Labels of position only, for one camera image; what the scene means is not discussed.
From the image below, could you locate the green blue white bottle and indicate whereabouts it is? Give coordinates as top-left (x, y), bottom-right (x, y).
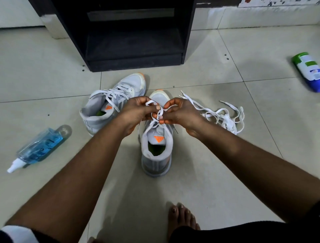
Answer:
top-left (292, 52), bottom-right (320, 93)

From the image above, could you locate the grey sneaker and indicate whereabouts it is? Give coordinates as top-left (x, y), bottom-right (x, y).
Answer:
top-left (79, 72), bottom-right (147, 137)
top-left (139, 89), bottom-right (180, 178)

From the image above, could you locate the white floral patterned sheet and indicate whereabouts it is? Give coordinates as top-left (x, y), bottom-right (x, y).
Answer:
top-left (238, 0), bottom-right (320, 7)

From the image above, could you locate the person's right hand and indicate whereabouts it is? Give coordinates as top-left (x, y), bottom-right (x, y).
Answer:
top-left (157, 97), bottom-right (206, 139)

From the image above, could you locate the person's left forearm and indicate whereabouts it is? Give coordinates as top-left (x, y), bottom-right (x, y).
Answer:
top-left (5, 119), bottom-right (128, 243)

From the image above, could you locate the blue transparent bottle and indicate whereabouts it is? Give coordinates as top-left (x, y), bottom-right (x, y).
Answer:
top-left (7, 125), bottom-right (73, 174)

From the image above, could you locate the person's left hand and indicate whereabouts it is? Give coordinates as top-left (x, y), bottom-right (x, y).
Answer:
top-left (117, 96), bottom-right (162, 138)

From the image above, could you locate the black open shelf box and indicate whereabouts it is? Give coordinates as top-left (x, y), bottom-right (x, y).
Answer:
top-left (51, 0), bottom-right (197, 72)

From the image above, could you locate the dark brown wooden cabinet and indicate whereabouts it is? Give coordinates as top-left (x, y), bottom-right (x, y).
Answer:
top-left (28, 0), bottom-right (239, 17)

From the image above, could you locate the zebra striped garment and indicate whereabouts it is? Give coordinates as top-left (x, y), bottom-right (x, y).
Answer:
top-left (0, 200), bottom-right (320, 243)

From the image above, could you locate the person's right forearm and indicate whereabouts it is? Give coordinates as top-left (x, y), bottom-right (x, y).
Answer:
top-left (195, 123), bottom-right (320, 223)

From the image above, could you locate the person's right foot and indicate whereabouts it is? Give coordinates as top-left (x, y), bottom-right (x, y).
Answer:
top-left (167, 203), bottom-right (201, 240)

